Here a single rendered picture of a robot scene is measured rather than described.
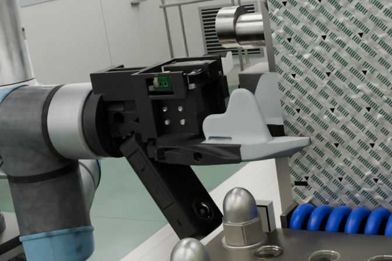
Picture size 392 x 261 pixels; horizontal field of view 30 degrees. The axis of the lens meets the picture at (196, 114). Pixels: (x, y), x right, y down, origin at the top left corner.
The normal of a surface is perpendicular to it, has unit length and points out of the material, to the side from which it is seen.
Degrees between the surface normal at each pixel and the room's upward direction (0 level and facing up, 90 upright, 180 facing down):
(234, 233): 90
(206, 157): 90
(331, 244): 0
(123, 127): 90
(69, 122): 75
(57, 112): 61
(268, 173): 0
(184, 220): 89
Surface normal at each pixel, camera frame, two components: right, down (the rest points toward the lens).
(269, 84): -0.41, 0.20
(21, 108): -0.48, -0.36
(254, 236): 0.50, 0.12
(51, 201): 0.27, 0.18
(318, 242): -0.15, -0.96
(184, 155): -0.68, 0.27
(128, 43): 0.86, -0.02
